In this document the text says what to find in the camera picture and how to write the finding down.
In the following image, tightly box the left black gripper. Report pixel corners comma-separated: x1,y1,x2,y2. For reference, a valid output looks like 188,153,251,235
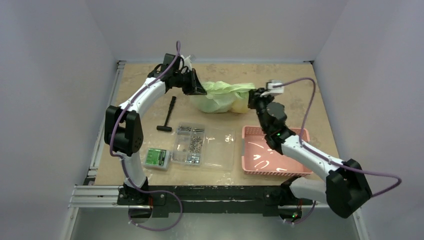
173,68,207,96

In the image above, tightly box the light green plastic bag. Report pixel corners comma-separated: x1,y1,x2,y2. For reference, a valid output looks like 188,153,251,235
189,81,256,114

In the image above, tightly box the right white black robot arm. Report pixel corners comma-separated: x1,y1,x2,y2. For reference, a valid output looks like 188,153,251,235
247,88,373,219

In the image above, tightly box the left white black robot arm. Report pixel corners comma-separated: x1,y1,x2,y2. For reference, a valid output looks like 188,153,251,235
104,53,207,205

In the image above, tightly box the yellow fake fruit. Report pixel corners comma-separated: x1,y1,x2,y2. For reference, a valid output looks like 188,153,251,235
230,98,250,114

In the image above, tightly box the pink plastic basket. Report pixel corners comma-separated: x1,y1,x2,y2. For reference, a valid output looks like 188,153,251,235
241,125,313,177

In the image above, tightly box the clear plastic screw organizer box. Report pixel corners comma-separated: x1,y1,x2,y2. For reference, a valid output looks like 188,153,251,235
171,122,236,172

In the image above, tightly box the green white small box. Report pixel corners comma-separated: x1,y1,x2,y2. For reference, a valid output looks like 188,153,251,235
143,148,172,171

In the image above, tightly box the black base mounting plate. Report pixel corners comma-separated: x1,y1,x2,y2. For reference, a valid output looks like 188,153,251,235
117,185,313,218

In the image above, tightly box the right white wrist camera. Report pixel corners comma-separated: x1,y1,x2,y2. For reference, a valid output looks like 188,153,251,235
260,79,285,97

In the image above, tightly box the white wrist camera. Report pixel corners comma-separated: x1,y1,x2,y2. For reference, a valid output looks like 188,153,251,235
260,79,285,97
181,55,196,71

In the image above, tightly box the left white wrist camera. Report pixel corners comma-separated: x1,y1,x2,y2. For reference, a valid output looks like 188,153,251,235
181,55,196,71

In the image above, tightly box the black T-handle tool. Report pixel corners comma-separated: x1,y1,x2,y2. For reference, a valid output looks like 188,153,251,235
156,96,177,133

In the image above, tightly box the aluminium back frame rail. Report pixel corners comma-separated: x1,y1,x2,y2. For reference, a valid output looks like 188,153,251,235
116,58,315,65

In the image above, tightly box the aluminium frame rail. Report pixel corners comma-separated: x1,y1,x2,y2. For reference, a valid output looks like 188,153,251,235
116,58,315,65
82,60,127,186
68,184,361,210

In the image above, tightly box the aluminium left frame rail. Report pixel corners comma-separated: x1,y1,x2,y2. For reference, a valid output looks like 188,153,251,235
82,60,127,186

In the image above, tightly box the aluminium front frame rail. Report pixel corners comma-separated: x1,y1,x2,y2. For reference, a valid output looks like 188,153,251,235
68,184,361,210

